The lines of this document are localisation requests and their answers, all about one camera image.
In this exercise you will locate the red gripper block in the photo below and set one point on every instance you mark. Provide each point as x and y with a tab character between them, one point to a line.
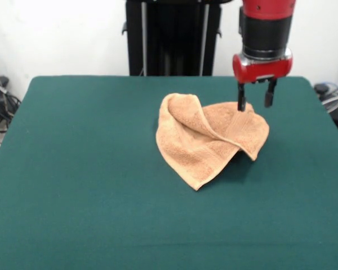
262	71

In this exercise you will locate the tan terry towel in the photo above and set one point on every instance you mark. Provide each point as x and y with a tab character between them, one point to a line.
191	146

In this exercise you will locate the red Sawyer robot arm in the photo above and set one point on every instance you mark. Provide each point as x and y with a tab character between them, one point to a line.
266	31

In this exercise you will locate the small black adapter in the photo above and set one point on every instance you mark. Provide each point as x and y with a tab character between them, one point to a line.
321	88
1	81

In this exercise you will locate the dark green table cloth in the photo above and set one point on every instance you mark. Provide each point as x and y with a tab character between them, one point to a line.
73	168

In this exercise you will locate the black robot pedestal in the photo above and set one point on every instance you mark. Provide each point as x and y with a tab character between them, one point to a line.
174	42

